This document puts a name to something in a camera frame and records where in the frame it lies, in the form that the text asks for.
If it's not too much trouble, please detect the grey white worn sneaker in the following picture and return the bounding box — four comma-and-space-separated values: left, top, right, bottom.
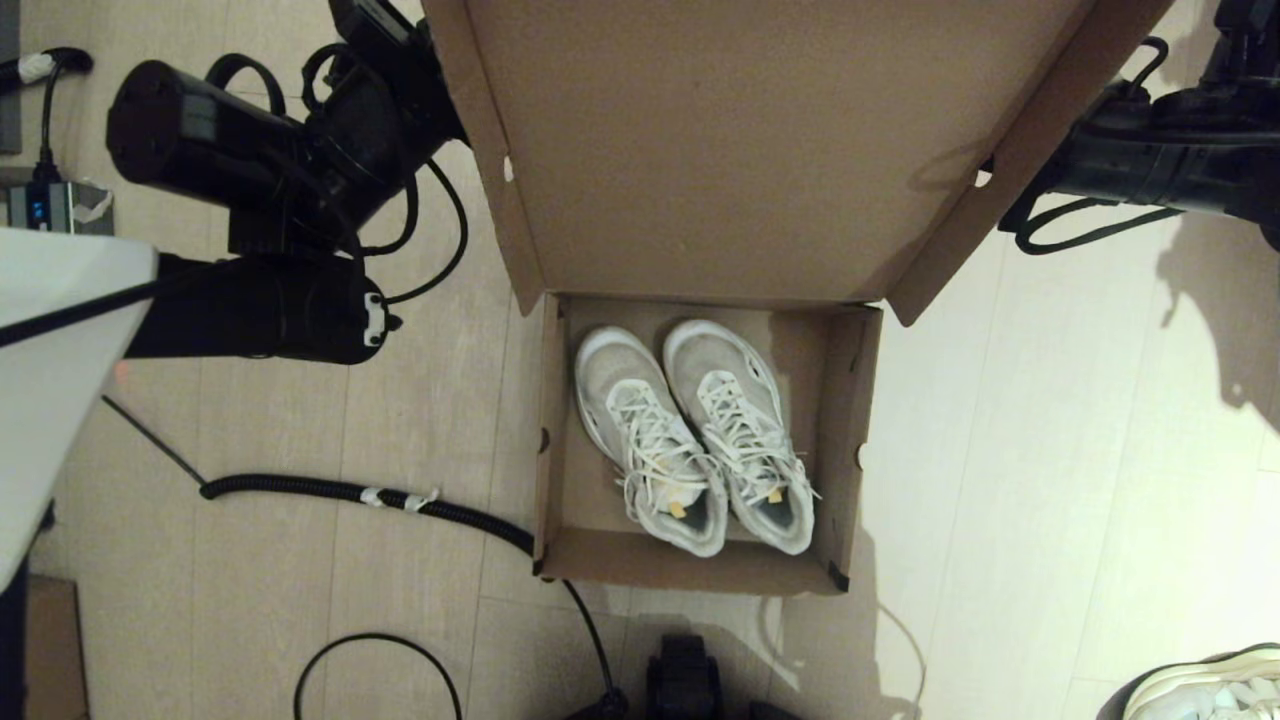
1098, 643, 1280, 720

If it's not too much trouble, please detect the brown cardboard shoe box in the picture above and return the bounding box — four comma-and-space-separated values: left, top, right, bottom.
420, 0, 1177, 598

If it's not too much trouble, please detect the black coiled cable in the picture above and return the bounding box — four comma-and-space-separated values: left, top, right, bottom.
100, 395, 627, 717

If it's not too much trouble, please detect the white lace-up sneaker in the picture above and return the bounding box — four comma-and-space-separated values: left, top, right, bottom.
573, 326, 732, 559
661, 318, 823, 557

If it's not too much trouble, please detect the grey power supply unit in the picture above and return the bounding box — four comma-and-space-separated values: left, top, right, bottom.
8, 181, 114, 237

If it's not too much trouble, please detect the dark grey panel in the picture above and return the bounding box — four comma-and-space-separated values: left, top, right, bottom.
0, 0, 24, 157

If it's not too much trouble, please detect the brown cardboard carton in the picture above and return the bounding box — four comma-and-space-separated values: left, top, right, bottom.
25, 575, 90, 720

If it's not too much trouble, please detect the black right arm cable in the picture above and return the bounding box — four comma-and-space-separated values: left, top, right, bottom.
1000, 35, 1189, 257

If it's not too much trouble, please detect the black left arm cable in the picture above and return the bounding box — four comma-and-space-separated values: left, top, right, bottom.
205, 45, 470, 306

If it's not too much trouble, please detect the black power supply cable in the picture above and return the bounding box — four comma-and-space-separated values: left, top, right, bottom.
0, 48, 97, 187

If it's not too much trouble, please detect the thin black floor cable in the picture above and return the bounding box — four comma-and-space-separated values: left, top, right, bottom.
295, 632, 466, 720

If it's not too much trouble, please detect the grey black robot base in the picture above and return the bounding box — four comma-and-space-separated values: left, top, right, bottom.
565, 632, 801, 720

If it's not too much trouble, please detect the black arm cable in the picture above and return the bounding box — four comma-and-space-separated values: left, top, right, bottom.
1000, 35, 1189, 257
205, 45, 470, 306

